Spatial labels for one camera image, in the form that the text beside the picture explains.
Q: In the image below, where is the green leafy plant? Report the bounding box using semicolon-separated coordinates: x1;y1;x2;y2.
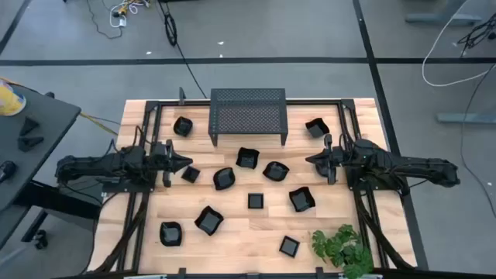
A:
312;223;375;279

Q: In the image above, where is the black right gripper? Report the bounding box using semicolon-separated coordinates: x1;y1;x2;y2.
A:
305;133;346;186

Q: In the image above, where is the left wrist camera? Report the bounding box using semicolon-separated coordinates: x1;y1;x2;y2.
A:
151;142;167;160

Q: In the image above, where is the black coiled floor cable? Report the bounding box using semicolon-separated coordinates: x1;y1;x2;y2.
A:
157;0;208;100

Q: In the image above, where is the black triangular bracket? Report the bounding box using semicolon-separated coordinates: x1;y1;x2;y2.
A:
16;135;45;153
19;115;41;137

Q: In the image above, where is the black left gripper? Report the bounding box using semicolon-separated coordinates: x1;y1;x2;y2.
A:
151;139;194;188

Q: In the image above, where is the white power strip with cables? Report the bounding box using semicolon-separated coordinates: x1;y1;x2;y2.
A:
109;0;150;29

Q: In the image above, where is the black perforated metal shelf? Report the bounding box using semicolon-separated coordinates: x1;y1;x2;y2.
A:
208;88;289;147

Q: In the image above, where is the dark grey side table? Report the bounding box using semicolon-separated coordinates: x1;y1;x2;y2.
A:
0;83;102;251

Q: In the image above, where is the thin black floor cable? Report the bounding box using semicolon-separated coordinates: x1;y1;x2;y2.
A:
84;0;124;40
460;64;496;220

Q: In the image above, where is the black cable bundle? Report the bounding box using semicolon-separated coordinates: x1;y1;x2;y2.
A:
456;13;496;50

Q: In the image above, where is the black table rail frame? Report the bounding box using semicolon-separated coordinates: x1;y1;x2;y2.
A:
87;98;427;279

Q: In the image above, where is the small black square plate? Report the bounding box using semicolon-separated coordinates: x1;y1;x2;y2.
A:
278;235;301;259
247;192;265;210
181;165;202;184

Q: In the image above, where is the black caster wheel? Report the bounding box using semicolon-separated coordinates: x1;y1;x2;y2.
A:
33;229;49;250

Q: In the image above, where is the white floor cable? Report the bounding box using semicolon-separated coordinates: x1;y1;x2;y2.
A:
421;0;496;88

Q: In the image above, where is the black pot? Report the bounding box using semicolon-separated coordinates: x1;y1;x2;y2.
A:
235;146;260;171

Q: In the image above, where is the yellow cable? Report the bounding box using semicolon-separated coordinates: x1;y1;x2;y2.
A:
79;112;119;136

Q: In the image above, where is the grey desk foot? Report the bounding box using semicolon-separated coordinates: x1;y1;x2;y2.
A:
405;0;484;25
436;110;496;126

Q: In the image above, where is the black handheld device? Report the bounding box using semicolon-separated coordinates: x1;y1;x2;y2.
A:
0;160;18;184

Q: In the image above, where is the yellow and white bag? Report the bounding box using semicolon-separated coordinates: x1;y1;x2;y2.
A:
0;79;27;116

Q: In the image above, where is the black wavy-edged square plate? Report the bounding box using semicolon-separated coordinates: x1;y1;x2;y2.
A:
305;117;330;139
288;186;316;213
194;205;225;236

